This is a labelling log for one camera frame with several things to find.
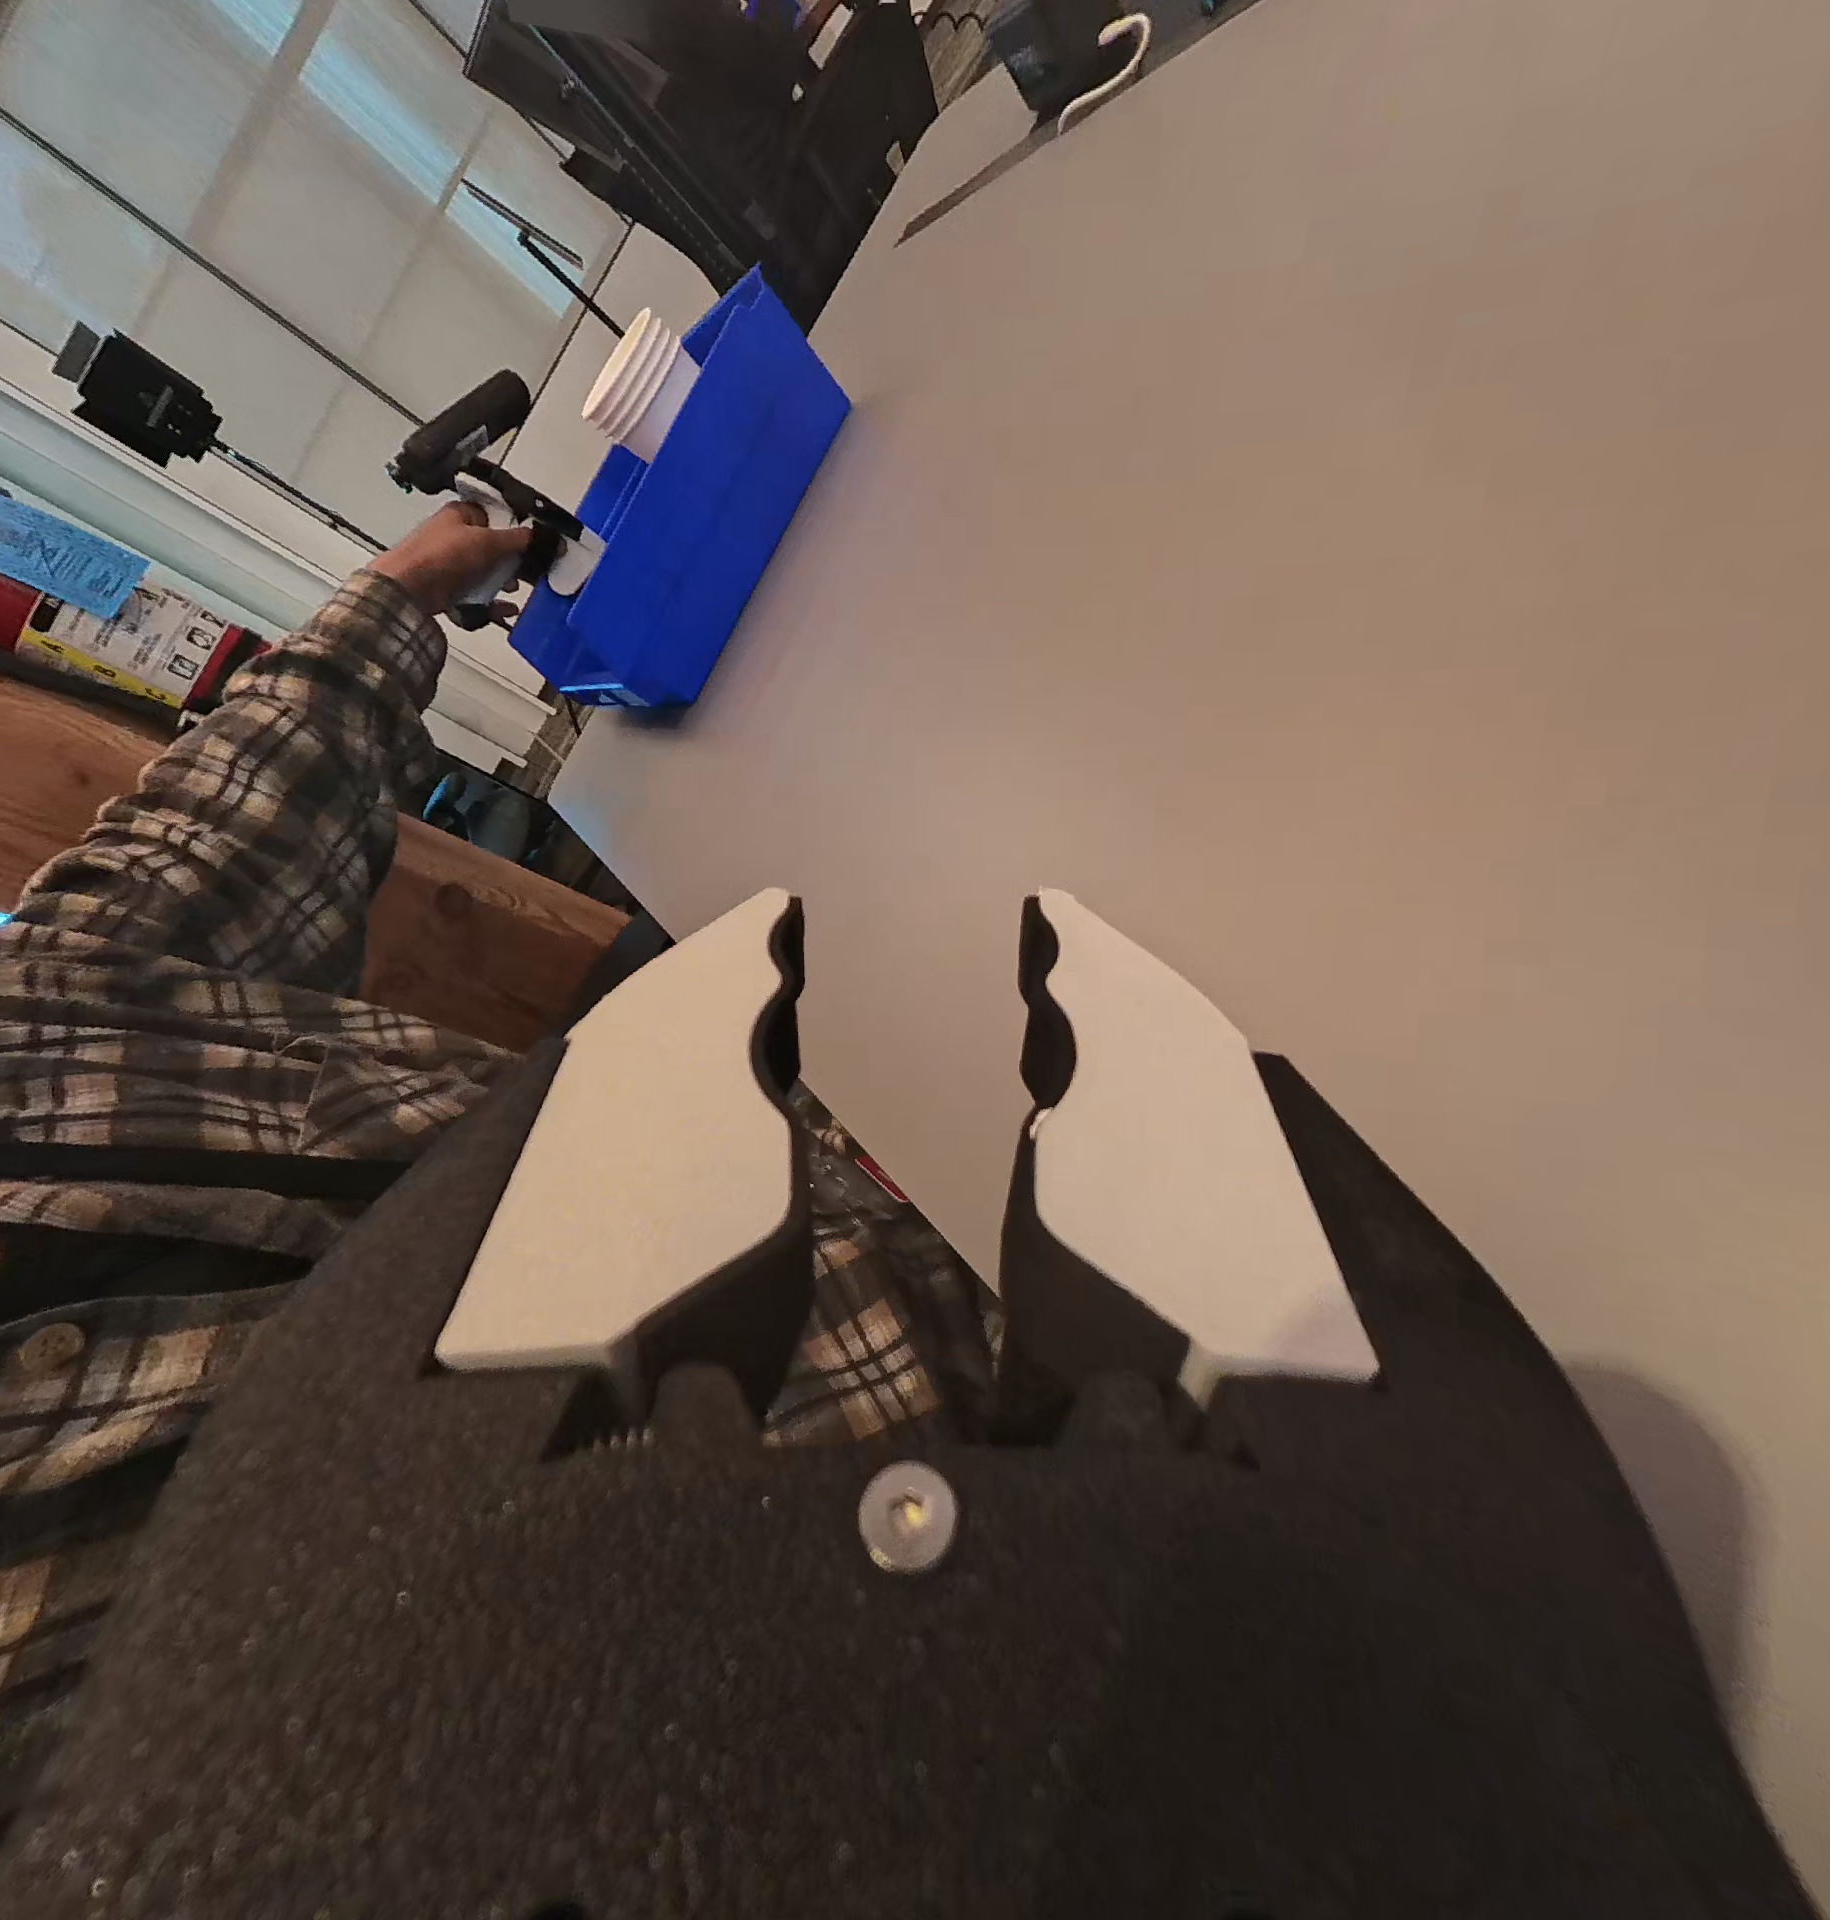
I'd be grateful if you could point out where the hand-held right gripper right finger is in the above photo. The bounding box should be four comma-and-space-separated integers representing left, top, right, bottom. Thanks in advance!
997, 889, 1382, 1451

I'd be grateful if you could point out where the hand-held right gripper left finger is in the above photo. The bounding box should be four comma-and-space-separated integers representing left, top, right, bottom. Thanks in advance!
432, 889, 817, 1451

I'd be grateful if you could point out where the blue plastic bin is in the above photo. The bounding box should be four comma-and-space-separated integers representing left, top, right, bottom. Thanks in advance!
506, 267, 855, 711

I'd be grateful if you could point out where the white paper cup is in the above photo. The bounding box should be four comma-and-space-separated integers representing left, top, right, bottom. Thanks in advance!
582, 307, 705, 452

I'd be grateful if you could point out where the person's left forearm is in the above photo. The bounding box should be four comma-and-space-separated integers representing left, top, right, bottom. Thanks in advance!
14, 571, 452, 992

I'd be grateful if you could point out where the person's left hand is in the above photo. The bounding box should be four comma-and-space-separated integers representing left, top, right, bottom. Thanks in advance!
366, 503, 529, 632

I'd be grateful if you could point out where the black tripod light stand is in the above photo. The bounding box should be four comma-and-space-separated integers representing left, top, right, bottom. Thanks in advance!
53, 323, 392, 555

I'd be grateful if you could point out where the red fire extinguisher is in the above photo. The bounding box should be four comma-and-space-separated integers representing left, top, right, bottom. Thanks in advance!
0, 555, 273, 709

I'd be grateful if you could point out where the blue inspection tag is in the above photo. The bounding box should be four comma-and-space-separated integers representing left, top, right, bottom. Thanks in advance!
0, 482, 153, 618

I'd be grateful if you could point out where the person's plaid shirt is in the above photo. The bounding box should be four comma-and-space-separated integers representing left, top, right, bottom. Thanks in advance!
0, 915, 1009, 1803

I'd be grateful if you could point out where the black charger box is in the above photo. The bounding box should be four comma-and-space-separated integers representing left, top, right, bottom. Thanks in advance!
991, 0, 1121, 110

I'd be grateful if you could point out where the black shoulder strap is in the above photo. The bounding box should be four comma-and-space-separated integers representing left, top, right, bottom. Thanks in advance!
0, 1133, 409, 1210

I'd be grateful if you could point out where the black table cable tray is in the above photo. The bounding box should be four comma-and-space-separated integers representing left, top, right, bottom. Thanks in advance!
896, 0, 1262, 251

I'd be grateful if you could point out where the white charging cable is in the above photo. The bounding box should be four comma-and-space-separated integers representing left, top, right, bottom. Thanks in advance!
1056, 12, 1152, 139

